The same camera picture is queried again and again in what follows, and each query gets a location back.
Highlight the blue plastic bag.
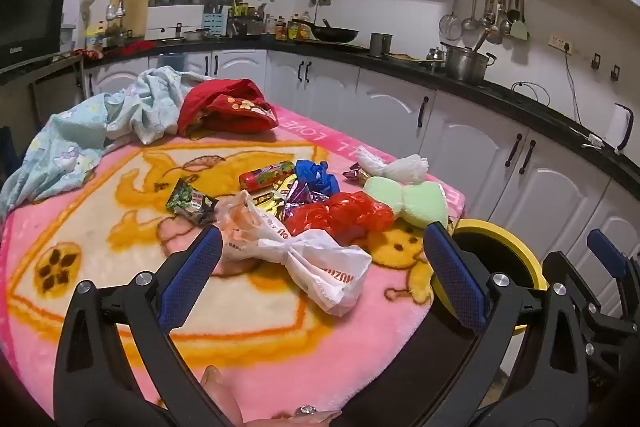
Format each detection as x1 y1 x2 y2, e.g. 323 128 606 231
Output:
294 159 342 196

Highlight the light blue printed cloth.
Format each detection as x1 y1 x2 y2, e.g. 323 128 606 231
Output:
0 67 193 215

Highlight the row of hanging utensils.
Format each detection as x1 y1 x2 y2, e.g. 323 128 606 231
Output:
460 0 532 46

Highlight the steel cup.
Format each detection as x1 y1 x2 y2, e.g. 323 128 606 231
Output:
369 33 394 58

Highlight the looped thin wire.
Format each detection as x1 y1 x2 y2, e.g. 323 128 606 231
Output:
510 81 552 106

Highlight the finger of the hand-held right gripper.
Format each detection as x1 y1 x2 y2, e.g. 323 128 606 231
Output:
586 229 640 323
542 251 586 303

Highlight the white knotted plastic bag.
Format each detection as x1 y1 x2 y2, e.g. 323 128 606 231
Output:
357 153 430 184

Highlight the steel stockpot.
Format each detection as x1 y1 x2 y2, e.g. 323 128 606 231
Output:
440 44 498 86

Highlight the black wok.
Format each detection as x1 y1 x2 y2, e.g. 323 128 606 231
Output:
294 19 361 44

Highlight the blue utensil holder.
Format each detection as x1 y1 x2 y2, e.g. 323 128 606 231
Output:
202 12 229 39

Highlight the purple snack wrapper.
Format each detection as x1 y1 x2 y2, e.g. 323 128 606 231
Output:
280 179 327 219

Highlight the steel faucet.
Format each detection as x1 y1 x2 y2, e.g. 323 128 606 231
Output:
104 0 127 34

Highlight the black power cable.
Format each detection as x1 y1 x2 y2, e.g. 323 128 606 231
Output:
565 49 601 142

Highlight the red embroidered garment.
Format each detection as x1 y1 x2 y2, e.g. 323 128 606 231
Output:
177 79 279 138

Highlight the person's left hand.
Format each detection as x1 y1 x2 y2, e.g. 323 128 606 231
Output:
200 364 343 427

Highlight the green snack wrapper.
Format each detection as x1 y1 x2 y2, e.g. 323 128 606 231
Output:
166 181 219 226

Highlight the white device black frame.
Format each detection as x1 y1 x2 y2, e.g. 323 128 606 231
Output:
612 103 635 154

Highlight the wooden cutting board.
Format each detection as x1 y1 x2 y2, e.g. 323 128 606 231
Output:
109 0 152 36

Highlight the row of condiment bottles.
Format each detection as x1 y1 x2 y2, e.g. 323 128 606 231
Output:
265 11 314 42

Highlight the black kitchen countertop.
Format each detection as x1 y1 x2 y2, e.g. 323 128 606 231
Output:
0 34 640 188

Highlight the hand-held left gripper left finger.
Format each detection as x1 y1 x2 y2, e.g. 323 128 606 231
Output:
52 225 236 427

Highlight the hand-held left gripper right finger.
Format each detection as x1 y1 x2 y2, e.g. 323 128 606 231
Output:
415 222 591 427

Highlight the black microwave oven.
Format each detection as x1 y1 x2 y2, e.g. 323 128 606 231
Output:
0 0 70 68

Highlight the red dishcloth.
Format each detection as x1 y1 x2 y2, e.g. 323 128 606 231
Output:
121 39 157 56

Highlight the hanging wire strainer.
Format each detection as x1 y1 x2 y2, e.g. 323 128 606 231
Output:
439 0 464 42

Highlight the red plastic bag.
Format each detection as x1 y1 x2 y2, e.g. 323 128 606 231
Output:
285 191 396 244

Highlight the gold snack packet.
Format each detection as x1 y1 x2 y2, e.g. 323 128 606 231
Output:
254 191 287 214

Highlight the red candy tube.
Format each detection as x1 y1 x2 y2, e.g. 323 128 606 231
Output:
239 161 296 190

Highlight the pink printed blanket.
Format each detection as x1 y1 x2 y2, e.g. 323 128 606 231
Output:
0 99 468 427

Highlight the yellow-rimmed black bin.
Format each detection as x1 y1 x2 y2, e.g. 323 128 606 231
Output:
430 218 547 333

